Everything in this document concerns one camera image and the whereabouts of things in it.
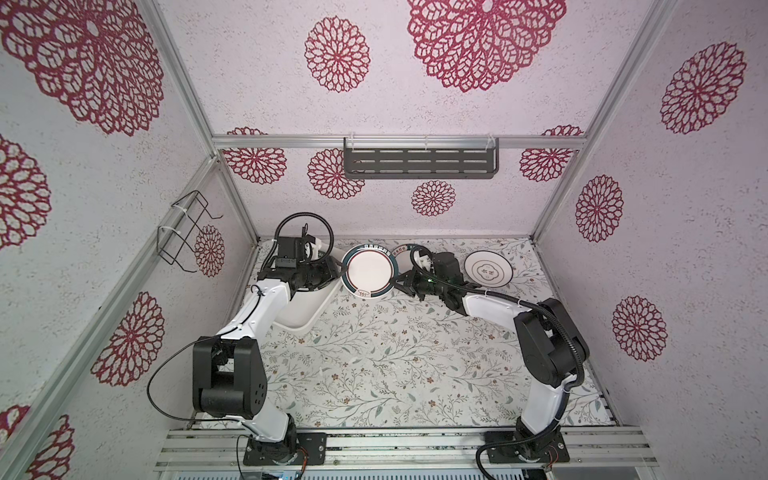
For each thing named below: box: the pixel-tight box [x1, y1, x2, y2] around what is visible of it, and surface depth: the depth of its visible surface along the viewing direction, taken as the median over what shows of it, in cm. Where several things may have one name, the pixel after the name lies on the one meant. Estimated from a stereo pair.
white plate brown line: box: [464, 250, 514, 288], surface depth 112 cm
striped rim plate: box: [340, 243, 399, 300], surface depth 92 cm
